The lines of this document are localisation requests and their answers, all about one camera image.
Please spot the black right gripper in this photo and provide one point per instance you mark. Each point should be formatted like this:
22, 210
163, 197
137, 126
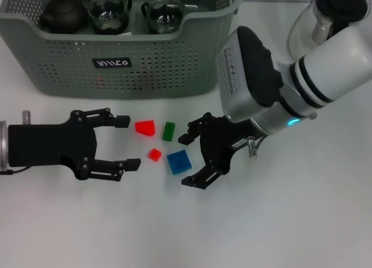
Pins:
223, 140

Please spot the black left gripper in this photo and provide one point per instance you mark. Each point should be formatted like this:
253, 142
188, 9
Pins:
52, 144

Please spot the blue square toy plate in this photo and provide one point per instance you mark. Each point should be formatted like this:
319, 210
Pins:
179, 162

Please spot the red sloped toy block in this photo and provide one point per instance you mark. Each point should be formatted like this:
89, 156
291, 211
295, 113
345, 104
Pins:
145, 127

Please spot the small red square block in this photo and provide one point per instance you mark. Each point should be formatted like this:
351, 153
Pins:
155, 154

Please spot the green toy brick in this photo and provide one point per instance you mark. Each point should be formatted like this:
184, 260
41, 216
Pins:
168, 131

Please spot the glass teacup with black holder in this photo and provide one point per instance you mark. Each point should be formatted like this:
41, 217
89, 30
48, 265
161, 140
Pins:
162, 15
109, 15

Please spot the grey-green perforated storage bin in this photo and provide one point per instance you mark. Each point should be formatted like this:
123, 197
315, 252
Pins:
174, 61

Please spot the black clay teapot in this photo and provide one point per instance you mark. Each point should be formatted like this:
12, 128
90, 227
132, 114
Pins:
65, 13

